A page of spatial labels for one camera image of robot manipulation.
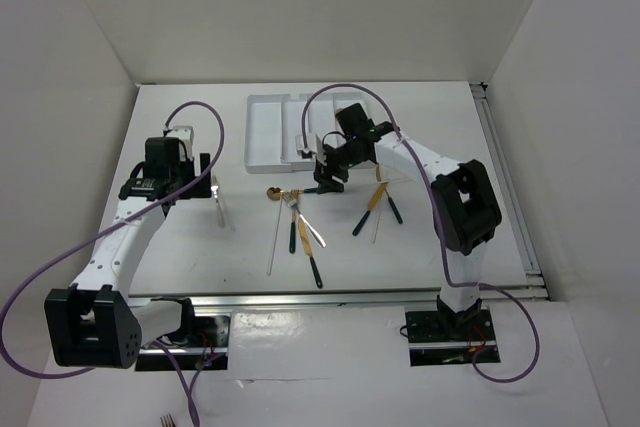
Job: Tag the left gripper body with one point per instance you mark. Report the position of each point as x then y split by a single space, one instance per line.
183 173

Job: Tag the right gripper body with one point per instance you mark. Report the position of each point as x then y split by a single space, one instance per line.
338 160

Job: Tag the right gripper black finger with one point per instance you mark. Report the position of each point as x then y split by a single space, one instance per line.
324 186
339 180

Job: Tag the gold fork green handle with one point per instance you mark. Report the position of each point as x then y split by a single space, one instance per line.
393 206
289 201

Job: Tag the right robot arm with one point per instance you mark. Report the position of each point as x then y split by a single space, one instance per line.
465 209

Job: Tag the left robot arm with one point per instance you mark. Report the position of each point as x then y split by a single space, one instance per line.
91 323

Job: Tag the silver fork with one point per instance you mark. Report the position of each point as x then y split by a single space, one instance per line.
215 192
315 234

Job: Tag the white cutlery tray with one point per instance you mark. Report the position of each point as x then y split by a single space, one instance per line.
273 133

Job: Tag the copper fork tines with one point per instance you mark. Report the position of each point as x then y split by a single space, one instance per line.
167 421

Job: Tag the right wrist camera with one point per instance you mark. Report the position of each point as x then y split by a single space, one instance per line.
307 146

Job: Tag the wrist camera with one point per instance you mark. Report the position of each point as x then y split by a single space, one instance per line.
184 133
307 146

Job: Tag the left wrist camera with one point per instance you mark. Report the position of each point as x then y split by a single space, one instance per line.
184 133

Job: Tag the gold knife green handle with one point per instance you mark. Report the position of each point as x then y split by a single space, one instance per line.
308 252
373 201

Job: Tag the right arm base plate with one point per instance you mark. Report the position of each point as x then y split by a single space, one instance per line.
430 343

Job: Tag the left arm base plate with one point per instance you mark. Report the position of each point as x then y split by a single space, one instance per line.
204 346

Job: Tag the aluminium rail frame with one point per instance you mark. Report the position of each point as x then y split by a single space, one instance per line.
192 255

